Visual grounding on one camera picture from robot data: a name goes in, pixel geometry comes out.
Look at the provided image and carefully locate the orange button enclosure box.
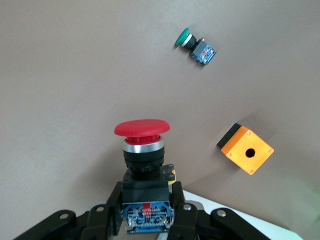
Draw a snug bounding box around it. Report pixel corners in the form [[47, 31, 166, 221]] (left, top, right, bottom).
[[216, 122, 275, 176]]

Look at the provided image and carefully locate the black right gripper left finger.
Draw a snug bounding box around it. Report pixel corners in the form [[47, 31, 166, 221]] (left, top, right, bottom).
[[13, 181, 126, 240]]

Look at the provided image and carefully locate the white drawer cabinet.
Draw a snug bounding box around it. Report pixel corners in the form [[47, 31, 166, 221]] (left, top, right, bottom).
[[181, 189, 304, 240]]

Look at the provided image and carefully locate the red mushroom push button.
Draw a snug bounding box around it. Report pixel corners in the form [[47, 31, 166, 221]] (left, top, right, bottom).
[[113, 119, 179, 235]]

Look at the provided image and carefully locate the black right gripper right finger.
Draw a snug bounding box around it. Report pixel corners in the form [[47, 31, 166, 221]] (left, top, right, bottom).
[[166, 181, 271, 240]]

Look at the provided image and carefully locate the green mushroom push button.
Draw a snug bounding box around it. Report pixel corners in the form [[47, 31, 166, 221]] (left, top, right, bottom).
[[173, 27, 217, 67]]

